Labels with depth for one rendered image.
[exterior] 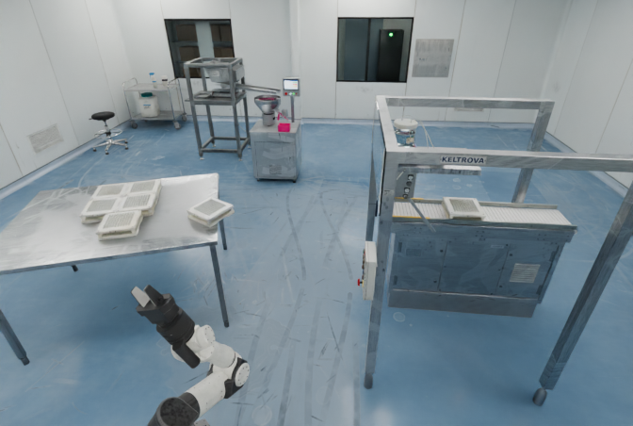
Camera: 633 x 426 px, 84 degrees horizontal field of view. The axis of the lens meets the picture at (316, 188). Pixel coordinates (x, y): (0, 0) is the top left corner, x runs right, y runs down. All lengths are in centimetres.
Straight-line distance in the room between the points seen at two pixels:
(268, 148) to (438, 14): 412
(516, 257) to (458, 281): 46
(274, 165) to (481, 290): 305
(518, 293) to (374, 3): 549
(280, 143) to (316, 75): 286
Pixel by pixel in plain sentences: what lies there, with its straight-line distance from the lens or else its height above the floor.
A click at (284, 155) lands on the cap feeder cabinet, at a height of 44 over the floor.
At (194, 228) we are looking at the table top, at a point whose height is 87.
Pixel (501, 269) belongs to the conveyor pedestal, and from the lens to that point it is 311.
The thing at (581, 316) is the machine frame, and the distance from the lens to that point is 247.
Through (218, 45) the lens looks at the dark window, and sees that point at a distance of 774.
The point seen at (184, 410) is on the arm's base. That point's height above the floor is 125.
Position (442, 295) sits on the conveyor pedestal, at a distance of 318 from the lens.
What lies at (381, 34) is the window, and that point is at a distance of 729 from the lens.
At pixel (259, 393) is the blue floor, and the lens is 276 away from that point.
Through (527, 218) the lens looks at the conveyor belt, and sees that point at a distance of 299.
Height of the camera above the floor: 233
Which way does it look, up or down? 28 degrees down
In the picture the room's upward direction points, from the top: straight up
